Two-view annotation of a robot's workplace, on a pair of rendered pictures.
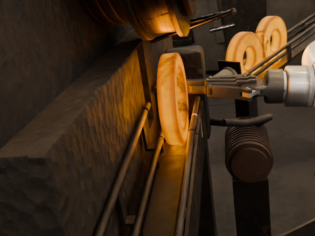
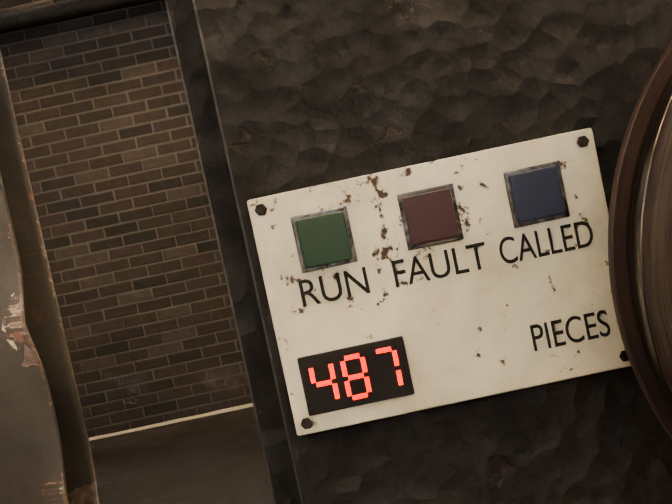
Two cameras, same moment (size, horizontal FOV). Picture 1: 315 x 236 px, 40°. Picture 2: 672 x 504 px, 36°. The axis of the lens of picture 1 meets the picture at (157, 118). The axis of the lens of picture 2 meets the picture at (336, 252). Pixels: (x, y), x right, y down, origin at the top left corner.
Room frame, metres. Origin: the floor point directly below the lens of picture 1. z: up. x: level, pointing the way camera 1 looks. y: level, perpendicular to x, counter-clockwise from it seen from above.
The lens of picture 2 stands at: (0.29, -0.62, 1.23)
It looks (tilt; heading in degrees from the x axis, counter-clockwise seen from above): 3 degrees down; 79
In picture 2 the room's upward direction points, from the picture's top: 12 degrees counter-clockwise
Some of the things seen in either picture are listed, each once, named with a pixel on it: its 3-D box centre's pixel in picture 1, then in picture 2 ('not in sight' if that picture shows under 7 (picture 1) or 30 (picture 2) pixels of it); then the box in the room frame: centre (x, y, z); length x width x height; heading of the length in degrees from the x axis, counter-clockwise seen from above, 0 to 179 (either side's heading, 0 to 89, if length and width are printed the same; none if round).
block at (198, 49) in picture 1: (186, 94); not in sight; (1.06, -0.08, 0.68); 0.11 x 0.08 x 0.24; 79
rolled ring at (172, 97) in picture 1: (174, 99); not in sight; (0.82, -0.04, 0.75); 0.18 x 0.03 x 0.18; 167
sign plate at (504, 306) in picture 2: not in sight; (442, 282); (0.51, 0.12, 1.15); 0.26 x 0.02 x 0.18; 169
